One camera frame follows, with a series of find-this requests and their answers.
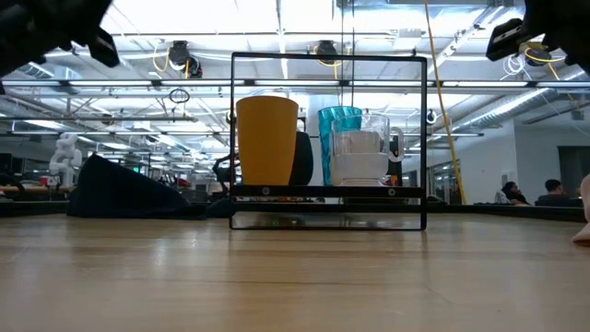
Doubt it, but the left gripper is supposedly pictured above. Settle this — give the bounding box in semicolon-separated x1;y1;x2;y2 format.
0;0;114;77

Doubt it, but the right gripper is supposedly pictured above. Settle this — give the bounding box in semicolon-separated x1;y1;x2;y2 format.
525;0;590;75

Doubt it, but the clear glass mug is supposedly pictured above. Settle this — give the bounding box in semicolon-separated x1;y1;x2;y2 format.
330;113;407;188

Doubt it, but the white ceramic mug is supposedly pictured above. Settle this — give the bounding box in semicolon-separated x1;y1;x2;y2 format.
333;130;391;186

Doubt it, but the orange plastic cup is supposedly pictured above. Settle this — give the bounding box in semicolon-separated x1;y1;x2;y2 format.
235;94;301;187

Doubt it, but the teal plastic tumbler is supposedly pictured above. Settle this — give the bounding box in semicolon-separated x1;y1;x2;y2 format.
316;105;364;187

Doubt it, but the black mug yellow inside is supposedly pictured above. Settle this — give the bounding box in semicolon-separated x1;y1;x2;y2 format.
288;130;315;187

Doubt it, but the white humanoid robot figure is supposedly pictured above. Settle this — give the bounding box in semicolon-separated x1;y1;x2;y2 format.
47;132;84;188

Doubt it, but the person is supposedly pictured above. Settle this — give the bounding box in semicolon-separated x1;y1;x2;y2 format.
534;178;583;208
494;180;532;207

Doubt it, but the pink cloth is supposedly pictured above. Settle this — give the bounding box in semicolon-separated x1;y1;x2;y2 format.
571;172;590;245

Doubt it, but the navy blue cloth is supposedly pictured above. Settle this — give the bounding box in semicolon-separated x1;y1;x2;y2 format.
65;152;209;220

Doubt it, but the light wooden board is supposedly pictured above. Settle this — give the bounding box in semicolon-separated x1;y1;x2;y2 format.
228;51;429;232

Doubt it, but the black ceiling cable reel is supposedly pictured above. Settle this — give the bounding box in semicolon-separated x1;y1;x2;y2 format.
524;43;553;68
314;39;340;65
166;40;205;79

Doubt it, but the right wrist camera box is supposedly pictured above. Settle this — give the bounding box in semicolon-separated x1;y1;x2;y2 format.
485;18;527;63

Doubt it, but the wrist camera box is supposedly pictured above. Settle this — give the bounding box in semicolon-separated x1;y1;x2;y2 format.
87;27;122;69
485;18;527;63

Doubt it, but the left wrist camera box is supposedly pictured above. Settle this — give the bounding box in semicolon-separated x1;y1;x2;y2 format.
87;27;122;69

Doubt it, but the yellow cable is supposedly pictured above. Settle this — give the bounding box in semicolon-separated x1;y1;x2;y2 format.
423;0;467;206

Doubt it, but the black aluminium table frame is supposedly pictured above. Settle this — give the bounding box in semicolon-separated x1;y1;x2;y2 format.
0;197;590;224

